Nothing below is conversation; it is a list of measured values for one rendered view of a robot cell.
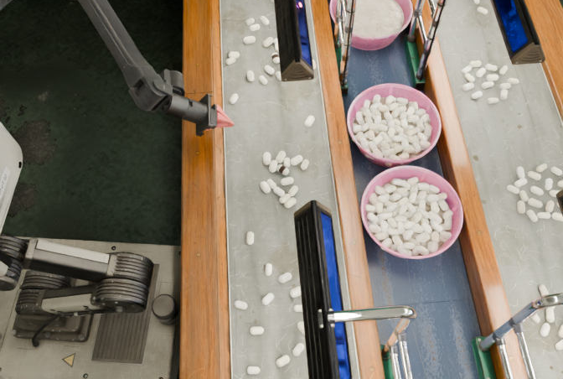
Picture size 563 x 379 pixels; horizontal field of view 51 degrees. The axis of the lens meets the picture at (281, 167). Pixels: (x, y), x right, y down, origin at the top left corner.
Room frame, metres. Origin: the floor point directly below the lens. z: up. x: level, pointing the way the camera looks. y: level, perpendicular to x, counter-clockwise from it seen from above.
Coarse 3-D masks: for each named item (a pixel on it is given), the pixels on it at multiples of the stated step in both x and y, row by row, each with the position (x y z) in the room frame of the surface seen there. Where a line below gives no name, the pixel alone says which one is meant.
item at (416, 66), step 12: (420, 0) 1.24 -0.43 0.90; (432, 0) 1.18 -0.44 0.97; (444, 0) 1.09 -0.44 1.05; (420, 12) 1.24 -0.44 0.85; (432, 12) 1.13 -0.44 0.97; (420, 24) 1.20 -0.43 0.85; (432, 24) 1.10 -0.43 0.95; (408, 36) 1.25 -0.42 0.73; (432, 36) 1.09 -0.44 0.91; (408, 48) 1.22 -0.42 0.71; (408, 60) 1.20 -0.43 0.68; (420, 60) 1.17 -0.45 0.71; (420, 72) 1.10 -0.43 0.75; (420, 84) 1.08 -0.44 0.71
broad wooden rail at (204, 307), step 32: (192, 0) 1.42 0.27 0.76; (192, 32) 1.28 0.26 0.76; (192, 64) 1.15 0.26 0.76; (192, 96) 1.03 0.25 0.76; (192, 128) 0.92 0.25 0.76; (192, 160) 0.81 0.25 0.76; (224, 160) 0.82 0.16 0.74; (192, 192) 0.72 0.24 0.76; (224, 192) 0.72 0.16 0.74; (192, 224) 0.62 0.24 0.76; (224, 224) 0.63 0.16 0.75; (192, 256) 0.53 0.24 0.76; (224, 256) 0.54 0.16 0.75; (192, 288) 0.45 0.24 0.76; (224, 288) 0.45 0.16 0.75; (192, 320) 0.37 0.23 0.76; (224, 320) 0.37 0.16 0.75; (192, 352) 0.29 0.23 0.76; (224, 352) 0.29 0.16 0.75
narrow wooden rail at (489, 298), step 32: (416, 0) 1.37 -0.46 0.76; (416, 32) 1.26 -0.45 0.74; (448, 96) 0.99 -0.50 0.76; (448, 128) 0.88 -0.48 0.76; (448, 160) 0.79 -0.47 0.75; (480, 224) 0.58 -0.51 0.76; (480, 256) 0.50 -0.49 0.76; (480, 288) 0.42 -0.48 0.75; (480, 320) 0.35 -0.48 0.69; (512, 352) 0.26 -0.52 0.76
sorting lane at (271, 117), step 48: (240, 0) 1.44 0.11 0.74; (240, 48) 1.23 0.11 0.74; (240, 96) 1.04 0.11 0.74; (288, 96) 1.03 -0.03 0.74; (240, 144) 0.87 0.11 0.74; (288, 144) 0.87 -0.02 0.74; (240, 192) 0.72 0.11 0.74; (240, 240) 0.58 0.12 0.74; (288, 240) 0.57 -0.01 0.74; (336, 240) 0.57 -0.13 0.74; (240, 288) 0.45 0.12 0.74; (288, 288) 0.44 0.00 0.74; (240, 336) 0.33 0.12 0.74; (288, 336) 0.33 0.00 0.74
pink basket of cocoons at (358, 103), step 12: (384, 84) 1.04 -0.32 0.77; (396, 84) 1.04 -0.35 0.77; (360, 96) 1.00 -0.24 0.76; (372, 96) 1.02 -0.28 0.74; (384, 96) 1.03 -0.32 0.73; (396, 96) 1.02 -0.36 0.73; (408, 96) 1.01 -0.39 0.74; (420, 96) 1.00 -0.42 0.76; (360, 108) 0.99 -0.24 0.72; (420, 108) 0.98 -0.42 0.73; (432, 108) 0.95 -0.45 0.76; (348, 120) 0.92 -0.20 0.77; (432, 120) 0.93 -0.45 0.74; (432, 132) 0.89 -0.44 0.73; (432, 144) 0.83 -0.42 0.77; (372, 156) 0.80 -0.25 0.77; (420, 156) 0.79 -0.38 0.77
